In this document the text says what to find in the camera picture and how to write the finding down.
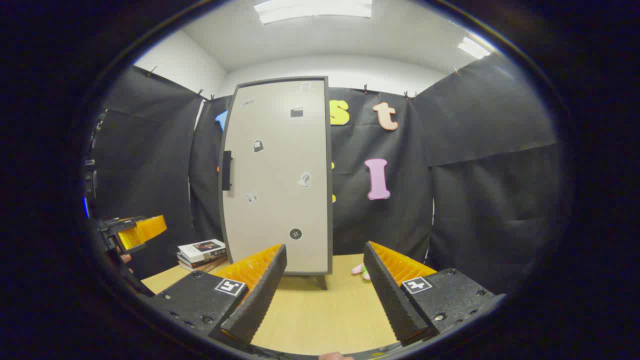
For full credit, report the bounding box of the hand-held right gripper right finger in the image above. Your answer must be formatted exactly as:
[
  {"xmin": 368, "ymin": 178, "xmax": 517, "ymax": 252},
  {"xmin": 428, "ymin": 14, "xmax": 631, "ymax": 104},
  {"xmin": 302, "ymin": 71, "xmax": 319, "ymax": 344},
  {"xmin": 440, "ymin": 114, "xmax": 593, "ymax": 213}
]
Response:
[{"xmin": 363, "ymin": 240, "xmax": 506, "ymax": 348}]

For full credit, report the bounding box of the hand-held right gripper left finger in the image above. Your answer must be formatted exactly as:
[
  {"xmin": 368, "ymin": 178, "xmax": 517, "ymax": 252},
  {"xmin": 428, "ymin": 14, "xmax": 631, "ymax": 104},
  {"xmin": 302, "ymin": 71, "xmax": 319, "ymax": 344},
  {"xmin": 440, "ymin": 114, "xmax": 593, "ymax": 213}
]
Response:
[{"xmin": 149, "ymin": 243, "xmax": 289, "ymax": 347}]

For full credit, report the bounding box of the dark grey cabinet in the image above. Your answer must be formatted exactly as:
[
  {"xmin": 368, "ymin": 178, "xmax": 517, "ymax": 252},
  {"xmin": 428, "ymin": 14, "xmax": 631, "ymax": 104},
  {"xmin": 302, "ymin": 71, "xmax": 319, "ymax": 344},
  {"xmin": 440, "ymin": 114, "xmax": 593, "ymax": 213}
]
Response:
[{"xmin": 217, "ymin": 76, "xmax": 334, "ymax": 291}]

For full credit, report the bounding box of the black door handle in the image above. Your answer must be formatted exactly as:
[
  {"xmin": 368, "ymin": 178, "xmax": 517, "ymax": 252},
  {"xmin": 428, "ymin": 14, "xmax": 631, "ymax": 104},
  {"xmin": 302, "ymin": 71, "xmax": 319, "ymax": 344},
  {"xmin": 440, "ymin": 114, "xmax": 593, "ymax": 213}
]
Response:
[{"xmin": 221, "ymin": 150, "xmax": 233, "ymax": 192}]

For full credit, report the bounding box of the light grey cabinet door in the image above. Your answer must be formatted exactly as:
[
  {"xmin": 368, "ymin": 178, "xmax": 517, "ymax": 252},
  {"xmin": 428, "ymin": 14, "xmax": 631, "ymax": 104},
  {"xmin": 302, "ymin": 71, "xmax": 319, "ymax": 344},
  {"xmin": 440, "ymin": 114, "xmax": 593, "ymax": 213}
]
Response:
[{"xmin": 220, "ymin": 80, "xmax": 330, "ymax": 274}]

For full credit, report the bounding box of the brown cover book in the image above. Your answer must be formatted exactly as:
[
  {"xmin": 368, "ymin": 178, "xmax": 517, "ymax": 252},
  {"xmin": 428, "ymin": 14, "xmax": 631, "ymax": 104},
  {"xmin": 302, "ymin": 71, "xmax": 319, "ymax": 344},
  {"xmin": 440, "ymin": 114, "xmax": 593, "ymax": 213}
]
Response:
[{"xmin": 179, "ymin": 257, "xmax": 229, "ymax": 274}]

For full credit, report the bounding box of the dark cover book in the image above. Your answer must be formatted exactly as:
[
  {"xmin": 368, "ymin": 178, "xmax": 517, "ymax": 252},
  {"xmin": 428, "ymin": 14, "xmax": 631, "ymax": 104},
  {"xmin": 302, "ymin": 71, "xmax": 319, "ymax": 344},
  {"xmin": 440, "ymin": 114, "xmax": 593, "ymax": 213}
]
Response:
[{"xmin": 176, "ymin": 251, "xmax": 228, "ymax": 269}]

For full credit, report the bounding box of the black backdrop cloth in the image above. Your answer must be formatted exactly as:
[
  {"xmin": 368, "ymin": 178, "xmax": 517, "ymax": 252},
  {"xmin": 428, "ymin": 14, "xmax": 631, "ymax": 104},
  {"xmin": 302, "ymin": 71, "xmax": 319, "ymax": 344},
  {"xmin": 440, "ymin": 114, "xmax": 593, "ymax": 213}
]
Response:
[{"xmin": 92, "ymin": 52, "xmax": 561, "ymax": 297}]

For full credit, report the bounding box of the small ceiling light panel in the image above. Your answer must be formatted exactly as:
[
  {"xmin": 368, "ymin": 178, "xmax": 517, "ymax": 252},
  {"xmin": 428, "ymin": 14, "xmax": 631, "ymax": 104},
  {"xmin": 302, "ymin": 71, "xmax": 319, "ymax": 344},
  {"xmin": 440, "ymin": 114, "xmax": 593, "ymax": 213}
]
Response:
[{"xmin": 457, "ymin": 36, "xmax": 492, "ymax": 60}]

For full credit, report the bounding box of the wide ceiling light panel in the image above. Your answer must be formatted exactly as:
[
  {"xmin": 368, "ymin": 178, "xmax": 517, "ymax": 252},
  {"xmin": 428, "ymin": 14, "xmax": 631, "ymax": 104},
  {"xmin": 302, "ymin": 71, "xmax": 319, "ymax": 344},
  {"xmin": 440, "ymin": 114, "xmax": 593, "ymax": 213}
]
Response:
[{"xmin": 253, "ymin": 0, "xmax": 374, "ymax": 25}]

